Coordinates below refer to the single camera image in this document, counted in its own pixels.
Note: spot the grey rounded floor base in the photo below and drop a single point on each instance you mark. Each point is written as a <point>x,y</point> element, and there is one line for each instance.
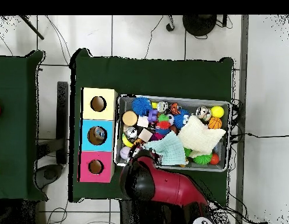
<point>49,173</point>

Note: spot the crushed white printed can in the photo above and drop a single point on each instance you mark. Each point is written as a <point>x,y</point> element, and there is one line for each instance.
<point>202,112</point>

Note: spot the black round stand base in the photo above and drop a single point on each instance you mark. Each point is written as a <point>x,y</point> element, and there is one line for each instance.
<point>199,24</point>

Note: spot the yellow ball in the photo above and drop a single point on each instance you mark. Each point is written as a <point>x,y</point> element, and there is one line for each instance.
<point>217,111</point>

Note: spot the orange toy basketball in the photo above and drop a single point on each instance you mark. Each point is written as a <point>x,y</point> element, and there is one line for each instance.
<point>215,123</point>

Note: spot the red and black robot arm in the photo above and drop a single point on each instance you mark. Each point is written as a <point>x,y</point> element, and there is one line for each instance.
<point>172,186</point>

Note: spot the white toy baseball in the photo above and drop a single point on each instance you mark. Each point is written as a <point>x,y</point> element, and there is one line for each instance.
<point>124,152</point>

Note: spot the small black plug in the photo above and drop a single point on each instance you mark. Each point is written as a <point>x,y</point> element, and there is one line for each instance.
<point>169,27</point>

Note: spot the toy hamburger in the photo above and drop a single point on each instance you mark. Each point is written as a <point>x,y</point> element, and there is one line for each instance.
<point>129,118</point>

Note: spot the clear mesh bin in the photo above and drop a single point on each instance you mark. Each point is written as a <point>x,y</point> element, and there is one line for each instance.
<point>193,103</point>

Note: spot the cream knitted cloth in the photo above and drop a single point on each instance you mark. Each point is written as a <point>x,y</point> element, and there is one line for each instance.
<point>198,137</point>

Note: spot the dark green table cloth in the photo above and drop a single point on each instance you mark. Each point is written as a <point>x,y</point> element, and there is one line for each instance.
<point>158,77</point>
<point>14,128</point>

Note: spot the mint green cloth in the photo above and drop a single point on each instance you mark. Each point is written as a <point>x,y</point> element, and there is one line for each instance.
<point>170,147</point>

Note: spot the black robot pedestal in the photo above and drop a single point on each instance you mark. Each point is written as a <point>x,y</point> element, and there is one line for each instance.
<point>128,214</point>

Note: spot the wooden cube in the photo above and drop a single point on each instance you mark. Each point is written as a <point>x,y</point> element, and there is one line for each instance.
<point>145,134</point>

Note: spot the blue spiky ball with eyes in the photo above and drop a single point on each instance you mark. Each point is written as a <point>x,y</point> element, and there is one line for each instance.
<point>179,119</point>

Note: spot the wooden box with three holes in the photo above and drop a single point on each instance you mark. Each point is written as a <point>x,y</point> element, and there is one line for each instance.
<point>88,114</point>

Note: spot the black upright panel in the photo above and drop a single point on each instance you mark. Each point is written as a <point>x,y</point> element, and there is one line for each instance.
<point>62,121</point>

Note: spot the thin black rod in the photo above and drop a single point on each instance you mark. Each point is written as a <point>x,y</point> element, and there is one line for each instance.
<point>31,26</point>

